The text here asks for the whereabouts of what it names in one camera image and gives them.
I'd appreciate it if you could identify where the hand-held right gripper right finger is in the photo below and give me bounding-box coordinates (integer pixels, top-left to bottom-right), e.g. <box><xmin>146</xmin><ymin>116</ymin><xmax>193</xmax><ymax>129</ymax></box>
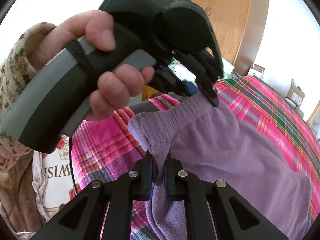
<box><xmin>164</xmin><ymin>152</ymin><xmax>288</xmax><ymax>240</ymax></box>

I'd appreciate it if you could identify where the wooden door frame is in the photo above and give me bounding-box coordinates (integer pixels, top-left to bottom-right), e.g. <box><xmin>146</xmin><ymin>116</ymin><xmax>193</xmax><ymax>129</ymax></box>
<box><xmin>306</xmin><ymin>100</ymin><xmax>320</xmax><ymax>133</ymax></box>

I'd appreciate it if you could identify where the wooden wardrobe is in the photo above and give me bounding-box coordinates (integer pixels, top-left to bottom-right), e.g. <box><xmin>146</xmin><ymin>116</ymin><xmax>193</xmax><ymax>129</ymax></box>
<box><xmin>186</xmin><ymin>0</ymin><xmax>270</xmax><ymax>77</ymax></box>

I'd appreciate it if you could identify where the person's left hand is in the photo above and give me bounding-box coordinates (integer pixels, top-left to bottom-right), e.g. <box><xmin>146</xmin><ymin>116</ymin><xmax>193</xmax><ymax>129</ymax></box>
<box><xmin>29</xmin><ymin>10</ymin><xmax>156</xmax><ymax>122</ymax></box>

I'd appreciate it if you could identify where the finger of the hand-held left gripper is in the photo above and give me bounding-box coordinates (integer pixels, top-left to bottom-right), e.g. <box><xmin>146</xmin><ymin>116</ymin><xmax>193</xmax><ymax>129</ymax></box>
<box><xmin>172</xmin><ymin>36</ymin><xmax>225</xmax><ymax>107</ymax></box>
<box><xmin>150</xmin><ymin>64</ymin><xmax>199</xmax><ymax>97</ymax></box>

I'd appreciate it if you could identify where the pink plaid bed sheet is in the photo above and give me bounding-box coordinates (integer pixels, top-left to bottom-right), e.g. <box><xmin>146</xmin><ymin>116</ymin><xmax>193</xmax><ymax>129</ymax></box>
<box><xmin>71</xmin><ymin>76</ymin><xmax>320</xmax><ymax>240</ymax></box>

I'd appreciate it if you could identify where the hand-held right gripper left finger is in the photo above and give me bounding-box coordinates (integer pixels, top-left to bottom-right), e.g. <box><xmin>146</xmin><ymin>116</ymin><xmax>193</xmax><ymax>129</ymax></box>
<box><xmin>30</xmin><ymin>150</ymin><xmax>153</xmax><ymax>240</ymax></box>

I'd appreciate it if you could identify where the brown cardboard box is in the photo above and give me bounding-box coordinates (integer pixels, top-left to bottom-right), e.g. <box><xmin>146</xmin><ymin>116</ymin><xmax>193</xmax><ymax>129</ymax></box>
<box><xmin>285</xmin><ymin>79</ymin><xmax>305</xmax><ymax>108</ymax></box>

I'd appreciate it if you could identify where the person's left forearm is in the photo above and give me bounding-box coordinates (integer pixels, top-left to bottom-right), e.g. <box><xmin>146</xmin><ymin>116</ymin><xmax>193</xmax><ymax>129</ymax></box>
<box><xmin>0</xmin><ymin>22</ymin><xmax>57</xmax><ymax>173</ymax></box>

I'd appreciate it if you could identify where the white printed cloth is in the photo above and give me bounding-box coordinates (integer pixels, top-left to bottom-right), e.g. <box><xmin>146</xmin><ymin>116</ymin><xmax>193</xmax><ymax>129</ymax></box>
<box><xmin>32</xmin><ymin>135</ymin><xmax>78</xmax><ymax>223</ymax></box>

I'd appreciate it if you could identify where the open white box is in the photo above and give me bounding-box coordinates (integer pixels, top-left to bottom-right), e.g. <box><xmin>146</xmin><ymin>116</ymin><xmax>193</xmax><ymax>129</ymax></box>
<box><xmin>251</xmin><ymin>64</ymin><xmax>265</xmax><ymax>78</ymax></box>

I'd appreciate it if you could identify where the purple fleece blanket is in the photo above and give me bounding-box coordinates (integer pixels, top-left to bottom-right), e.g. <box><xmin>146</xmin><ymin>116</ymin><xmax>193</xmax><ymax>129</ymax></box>
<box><xmin>127</xmin><ymin>92</ymin><xmax>315</xmax><ymax>240</ymax></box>

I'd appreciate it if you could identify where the brown fleece cloth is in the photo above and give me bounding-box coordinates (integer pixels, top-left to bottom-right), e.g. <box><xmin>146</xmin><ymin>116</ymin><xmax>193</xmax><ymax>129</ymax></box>
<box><xmin>0</xmin><ymin>155</ymin><xmax>48</xmax><ymax>233</ymax></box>

